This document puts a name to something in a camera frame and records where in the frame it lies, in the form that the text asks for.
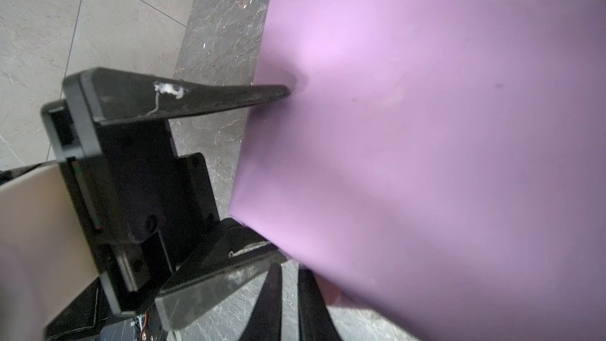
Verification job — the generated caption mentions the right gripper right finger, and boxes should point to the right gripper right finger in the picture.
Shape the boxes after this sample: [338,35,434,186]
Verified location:
[298,267,342,341]

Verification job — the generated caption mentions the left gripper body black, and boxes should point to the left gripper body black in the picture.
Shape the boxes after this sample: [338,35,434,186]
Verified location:
[41,100,219,317]

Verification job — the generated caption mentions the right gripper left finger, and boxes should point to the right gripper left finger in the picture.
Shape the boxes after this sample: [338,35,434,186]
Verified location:
[239,264,282,341]

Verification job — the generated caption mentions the pink wrapping paper sheet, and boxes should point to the pink wrapping paper sheet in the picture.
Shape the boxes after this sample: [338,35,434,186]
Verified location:
[229,0,605,340]

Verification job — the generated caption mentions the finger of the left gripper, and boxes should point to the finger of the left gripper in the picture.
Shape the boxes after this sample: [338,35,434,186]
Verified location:
[62,68,290,126]
[155,218,287,331]

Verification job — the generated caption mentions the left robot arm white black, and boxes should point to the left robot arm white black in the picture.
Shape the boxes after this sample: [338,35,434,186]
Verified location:
[1,67,290,340]

